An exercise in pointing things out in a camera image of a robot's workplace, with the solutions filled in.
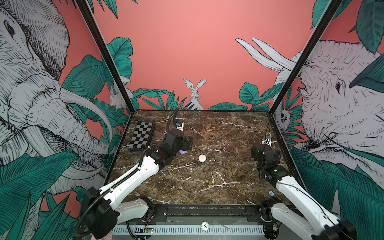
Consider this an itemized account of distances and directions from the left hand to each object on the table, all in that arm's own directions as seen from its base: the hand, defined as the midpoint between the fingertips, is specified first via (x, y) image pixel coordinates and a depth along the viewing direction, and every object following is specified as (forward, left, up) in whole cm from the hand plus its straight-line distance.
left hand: (184, 134), depth 78 cm
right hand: (-6, -44, -6) cm, 44 cm away
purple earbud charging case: (+2, +2, -24) cm, 24 cm away
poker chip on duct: (-39, -9, -22) cm, 46 cm away
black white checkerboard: (+14, +30, -20) cm, 39 cm away
